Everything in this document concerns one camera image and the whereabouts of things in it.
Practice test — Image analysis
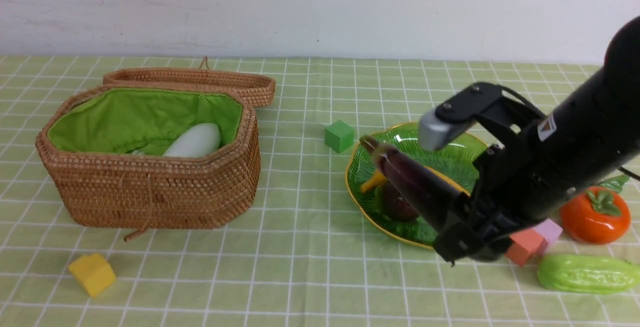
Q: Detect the salmon pink foam cube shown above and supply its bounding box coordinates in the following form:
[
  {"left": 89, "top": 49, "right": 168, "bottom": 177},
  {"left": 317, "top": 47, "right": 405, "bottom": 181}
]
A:
[{"left": 505, "top": 229, "right": 546, "bottom": 267}]

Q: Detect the purple eggplant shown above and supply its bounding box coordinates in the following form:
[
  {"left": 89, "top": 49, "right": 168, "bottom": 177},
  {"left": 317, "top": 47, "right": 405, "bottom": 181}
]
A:
[{"left": 359, "top": 135, "right": 470, "bottom": 232}]

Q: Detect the woven wicker basket lid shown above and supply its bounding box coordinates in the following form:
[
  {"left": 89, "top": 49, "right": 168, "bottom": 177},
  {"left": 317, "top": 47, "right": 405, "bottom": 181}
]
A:
[{"left": 102, "top": 56, "right": 277, "bottom": 108}]

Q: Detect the yellow banana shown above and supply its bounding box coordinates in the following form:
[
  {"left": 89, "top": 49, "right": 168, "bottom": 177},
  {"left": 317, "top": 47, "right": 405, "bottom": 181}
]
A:
[{"left": 359, "top": 165, "right": 470, "bottom": 195}]

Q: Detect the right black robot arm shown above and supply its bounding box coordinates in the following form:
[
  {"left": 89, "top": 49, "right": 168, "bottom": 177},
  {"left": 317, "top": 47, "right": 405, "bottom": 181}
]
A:
[{"left": 423, "top": 18, "right": 639, "bottom": 263}]

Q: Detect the green checkered tablecloth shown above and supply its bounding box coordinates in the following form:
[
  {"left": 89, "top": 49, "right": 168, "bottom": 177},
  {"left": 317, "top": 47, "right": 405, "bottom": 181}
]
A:
[{"left": 0, "top": 55, "right": 639, "bottom": 327}]

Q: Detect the green foam cube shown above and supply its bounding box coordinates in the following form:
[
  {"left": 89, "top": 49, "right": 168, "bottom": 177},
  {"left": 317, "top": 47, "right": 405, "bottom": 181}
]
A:
[{"left": 324, "top": 120, "right": 355, "bottom": 154}]

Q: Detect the green bitter gourd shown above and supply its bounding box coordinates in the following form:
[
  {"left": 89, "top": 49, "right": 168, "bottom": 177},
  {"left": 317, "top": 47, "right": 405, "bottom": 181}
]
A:
[{"left": 536, "top": 254, "right": 640, "bottom": 295}]

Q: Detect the woven wicker basket green lining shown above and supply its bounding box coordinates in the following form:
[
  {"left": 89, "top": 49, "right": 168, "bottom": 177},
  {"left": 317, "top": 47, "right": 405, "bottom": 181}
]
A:
[{"left": 35, "top": 84, "right": 262, "bottom": 243}]

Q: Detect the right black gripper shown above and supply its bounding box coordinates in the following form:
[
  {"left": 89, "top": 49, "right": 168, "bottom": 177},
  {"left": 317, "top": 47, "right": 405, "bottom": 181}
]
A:
[{"left": 432, "top": 144, "right": 546, "bottom": 266}]

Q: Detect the green leaf-shaped glass plate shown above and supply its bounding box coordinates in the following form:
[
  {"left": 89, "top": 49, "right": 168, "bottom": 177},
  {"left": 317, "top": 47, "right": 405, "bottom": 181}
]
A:
[{"left": 345, "top": 122, "right": 488, "bottom": 250}]

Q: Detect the lilac foam cube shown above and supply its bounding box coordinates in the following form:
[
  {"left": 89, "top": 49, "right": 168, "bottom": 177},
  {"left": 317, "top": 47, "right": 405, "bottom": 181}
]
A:
[{"left": 532, "top": 218, "right": 563, "bottom": 256}]

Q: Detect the white radish with green leaves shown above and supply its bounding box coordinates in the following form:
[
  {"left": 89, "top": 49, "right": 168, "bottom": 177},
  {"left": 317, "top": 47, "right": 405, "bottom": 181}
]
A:
[{"left": 125, "top": 122, "right": 222, "bottom": 158}]

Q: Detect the dark purple mangosteen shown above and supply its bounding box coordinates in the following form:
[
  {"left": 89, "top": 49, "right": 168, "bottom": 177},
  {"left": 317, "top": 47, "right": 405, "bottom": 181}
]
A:
[{"left": 381, "top": 182, "right": 419, "bottom": 223}]

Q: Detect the orange persimmon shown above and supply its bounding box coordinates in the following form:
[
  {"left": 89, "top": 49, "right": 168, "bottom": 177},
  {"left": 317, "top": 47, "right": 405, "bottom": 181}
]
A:
[{"left": 558, "top": 186, "right": 632, "bottom": 245}]

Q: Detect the yellow foam block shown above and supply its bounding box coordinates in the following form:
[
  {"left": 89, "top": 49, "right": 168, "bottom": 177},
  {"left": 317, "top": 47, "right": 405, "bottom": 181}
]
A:
[{"left": 68, "top": 252, "right": 117, "bottom": 298}]

